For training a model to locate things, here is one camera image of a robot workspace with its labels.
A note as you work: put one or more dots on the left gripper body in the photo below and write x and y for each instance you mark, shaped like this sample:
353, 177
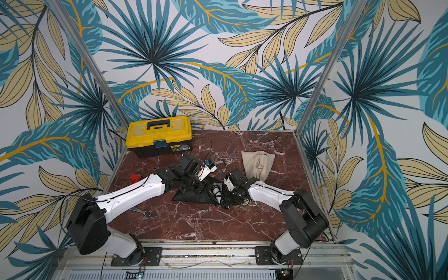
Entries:
192, 181

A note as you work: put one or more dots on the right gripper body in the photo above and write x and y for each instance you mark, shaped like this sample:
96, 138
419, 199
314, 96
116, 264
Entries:
227, 195

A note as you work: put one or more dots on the black drawstring bag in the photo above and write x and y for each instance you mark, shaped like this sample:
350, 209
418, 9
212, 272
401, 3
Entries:
199, 194

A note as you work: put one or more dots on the beige drawstring bag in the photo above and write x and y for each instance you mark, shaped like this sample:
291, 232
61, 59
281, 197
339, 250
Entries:
257, 164

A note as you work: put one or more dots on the white hair dryer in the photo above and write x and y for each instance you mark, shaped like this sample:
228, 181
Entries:
216, 191

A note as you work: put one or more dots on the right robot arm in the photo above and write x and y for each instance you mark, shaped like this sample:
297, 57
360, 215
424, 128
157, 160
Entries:
304, 219

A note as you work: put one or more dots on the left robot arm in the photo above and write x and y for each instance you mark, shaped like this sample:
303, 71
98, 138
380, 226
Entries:
88, 225

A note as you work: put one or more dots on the yellow black toolbox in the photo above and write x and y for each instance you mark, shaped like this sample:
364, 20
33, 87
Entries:
158, 137

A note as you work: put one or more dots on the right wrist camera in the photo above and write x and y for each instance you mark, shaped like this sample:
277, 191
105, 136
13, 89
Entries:
229, 185

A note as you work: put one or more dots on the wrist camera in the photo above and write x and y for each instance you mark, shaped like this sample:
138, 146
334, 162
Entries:
229, 185
208, 167

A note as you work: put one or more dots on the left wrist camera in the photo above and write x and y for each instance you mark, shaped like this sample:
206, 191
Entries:
208, 167

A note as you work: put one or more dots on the aluminium front rail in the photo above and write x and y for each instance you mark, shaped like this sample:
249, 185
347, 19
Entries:
212, 260

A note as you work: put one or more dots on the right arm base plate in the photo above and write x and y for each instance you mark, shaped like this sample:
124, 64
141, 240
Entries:
269, 255

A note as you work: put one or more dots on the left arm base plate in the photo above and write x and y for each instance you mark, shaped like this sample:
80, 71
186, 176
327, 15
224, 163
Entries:
142, 257

